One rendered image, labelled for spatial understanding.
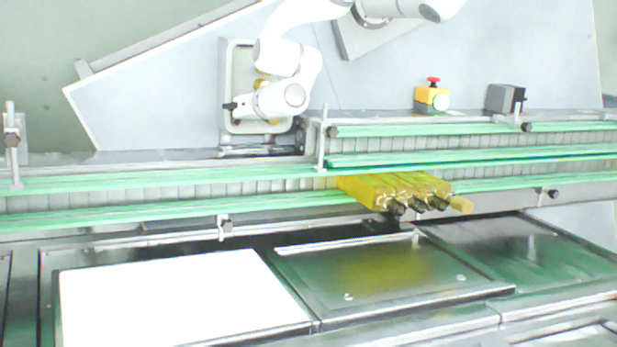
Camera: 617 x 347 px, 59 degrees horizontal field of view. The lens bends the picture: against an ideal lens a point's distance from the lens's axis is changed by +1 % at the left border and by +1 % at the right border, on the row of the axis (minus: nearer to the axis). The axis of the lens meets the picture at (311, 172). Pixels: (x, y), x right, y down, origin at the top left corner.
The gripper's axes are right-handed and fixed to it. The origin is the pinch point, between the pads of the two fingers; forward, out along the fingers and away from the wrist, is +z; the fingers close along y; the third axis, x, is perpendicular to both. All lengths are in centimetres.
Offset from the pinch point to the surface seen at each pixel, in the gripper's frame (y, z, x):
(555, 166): 105, -5, -17
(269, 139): 10.4, 8.7, -6.9
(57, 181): -41.3, -2.6, -15.7
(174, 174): -17.9, -3.6, -15.2
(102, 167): -32.5, -0.4, -13.1
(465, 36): 70, -1, 23
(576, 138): 111, -8, -8
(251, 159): 1.0, -1.7, -12.2
